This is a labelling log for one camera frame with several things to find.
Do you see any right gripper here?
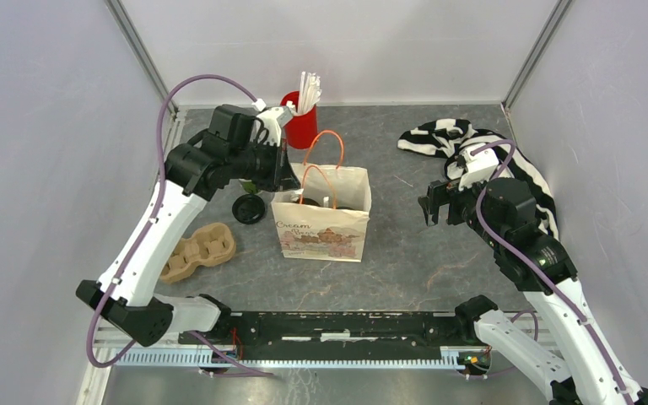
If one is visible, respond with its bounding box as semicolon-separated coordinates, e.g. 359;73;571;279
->
418;169;505;247

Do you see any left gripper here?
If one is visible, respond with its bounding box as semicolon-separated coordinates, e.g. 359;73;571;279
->
229;137;301;192

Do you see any brown paper takeout bag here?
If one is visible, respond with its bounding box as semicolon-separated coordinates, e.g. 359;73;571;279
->
271;130;372;262

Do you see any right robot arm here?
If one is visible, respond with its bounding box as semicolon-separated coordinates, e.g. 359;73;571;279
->
418;178;648;404

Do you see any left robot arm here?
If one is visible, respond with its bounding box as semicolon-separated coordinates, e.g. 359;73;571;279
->
76;105;300;347

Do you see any stack of paper cups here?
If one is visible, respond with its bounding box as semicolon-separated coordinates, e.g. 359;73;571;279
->
240;179;262;195

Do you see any stack of black lids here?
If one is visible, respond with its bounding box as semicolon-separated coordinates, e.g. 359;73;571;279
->
231;194;266;225

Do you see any red cup holder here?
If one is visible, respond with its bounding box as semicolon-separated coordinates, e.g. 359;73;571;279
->
284;105;319;149

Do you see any black white striped cloth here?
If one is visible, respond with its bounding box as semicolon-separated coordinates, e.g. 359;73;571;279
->
397;118;560;239

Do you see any white wrapped straws bundle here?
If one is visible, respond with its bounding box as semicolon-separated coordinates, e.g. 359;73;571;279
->
287;71;321;116

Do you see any cardboard cup carrier tray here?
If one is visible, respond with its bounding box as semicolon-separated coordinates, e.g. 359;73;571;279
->
159;223;236;284

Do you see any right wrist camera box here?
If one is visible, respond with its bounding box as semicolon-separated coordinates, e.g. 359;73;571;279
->
456;143;500;192

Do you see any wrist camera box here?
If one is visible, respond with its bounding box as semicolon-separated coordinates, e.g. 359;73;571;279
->
255;105;294;147
456;143;500;192

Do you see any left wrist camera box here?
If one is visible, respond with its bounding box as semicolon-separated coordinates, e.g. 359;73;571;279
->
255;105;294;147

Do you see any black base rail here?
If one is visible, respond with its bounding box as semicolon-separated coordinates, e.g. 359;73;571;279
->
204;311;483;362

